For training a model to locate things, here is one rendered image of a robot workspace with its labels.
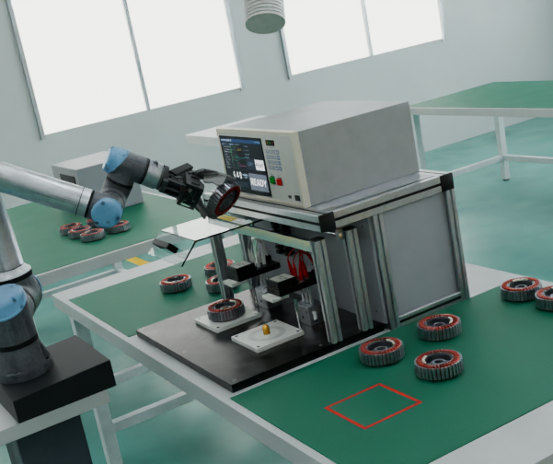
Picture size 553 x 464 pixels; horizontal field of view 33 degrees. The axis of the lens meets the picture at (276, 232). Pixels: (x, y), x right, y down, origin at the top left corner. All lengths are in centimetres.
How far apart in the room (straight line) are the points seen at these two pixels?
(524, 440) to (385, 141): 100
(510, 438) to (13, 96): 566
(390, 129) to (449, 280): 45
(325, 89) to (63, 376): 598
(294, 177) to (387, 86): 619
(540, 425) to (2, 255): 147
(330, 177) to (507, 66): 715
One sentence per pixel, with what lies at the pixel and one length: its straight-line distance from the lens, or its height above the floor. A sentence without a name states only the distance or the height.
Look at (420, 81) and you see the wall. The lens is 880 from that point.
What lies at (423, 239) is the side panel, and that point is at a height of 96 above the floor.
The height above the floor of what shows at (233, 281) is 88.
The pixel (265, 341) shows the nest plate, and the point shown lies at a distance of 249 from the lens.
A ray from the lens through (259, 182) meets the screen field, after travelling 259.
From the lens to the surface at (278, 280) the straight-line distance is 251.
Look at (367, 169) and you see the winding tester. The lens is 251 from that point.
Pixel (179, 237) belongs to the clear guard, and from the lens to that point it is 261.
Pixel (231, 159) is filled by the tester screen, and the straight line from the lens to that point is 272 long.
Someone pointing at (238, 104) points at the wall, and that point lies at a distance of 775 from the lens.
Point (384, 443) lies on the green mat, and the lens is 194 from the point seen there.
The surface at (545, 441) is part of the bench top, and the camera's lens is 188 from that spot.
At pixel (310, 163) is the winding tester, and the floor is 123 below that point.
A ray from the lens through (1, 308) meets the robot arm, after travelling 249.
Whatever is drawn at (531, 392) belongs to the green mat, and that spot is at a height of 75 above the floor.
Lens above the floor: 166
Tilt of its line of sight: 14 degrees down
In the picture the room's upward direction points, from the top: 11 degrees counter-clockwise
